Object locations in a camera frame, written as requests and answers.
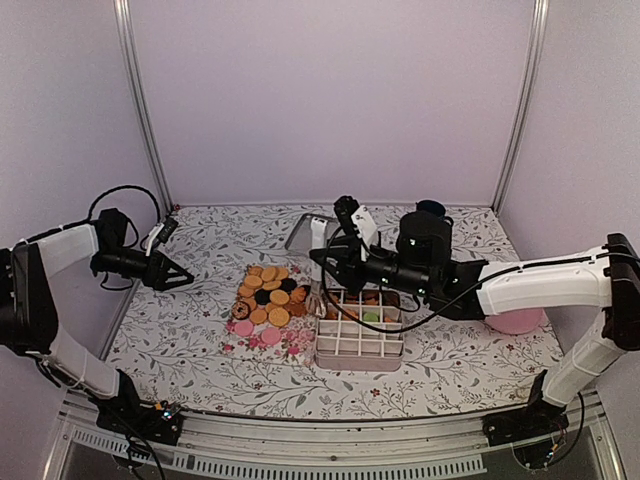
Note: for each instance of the silver tin lid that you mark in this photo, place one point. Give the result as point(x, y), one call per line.
point(300, 238)

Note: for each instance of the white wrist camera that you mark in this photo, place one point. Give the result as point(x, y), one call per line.
point(159, 234)
point(357, 222)

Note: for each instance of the right aluminium frame post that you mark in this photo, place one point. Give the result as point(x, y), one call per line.
point(534, 53)

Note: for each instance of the silver white tongs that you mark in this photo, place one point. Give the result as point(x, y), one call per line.
point(315, 301)

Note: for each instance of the pink sandwich cookie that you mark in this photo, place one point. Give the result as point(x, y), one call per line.
point(271, 336)
point(244, 328)

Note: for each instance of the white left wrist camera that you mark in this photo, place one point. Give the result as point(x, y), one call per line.
point(159, 234)

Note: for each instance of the front aluminium rail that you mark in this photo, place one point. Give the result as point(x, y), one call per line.
point(220, 446)

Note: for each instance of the aluminium frame post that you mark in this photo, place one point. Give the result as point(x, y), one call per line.
point(126, 36)
point(534, 53)

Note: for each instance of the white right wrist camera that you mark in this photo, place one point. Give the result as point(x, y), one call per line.
point(357, 222)

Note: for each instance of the dark blue mug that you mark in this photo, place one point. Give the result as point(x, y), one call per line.
point(435, 208)

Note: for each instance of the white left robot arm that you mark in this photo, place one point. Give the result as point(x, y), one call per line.
point(30, 325)

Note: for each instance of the pink plate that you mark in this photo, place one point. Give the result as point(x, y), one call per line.
point(516, 322)

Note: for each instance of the pink divided cookie tin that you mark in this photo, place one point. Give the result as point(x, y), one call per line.
point(344, 342)

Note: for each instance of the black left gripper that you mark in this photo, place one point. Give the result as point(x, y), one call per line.
point(156, 274)

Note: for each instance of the left aluminium frame post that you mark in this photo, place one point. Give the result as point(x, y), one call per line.
point(126, 36)

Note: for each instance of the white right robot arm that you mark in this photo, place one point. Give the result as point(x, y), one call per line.
point(421, 265)

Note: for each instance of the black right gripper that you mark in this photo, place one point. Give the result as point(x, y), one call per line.
point(347, 261)

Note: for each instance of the floral rectangular tray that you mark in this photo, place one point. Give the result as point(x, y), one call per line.
point(276, 294)

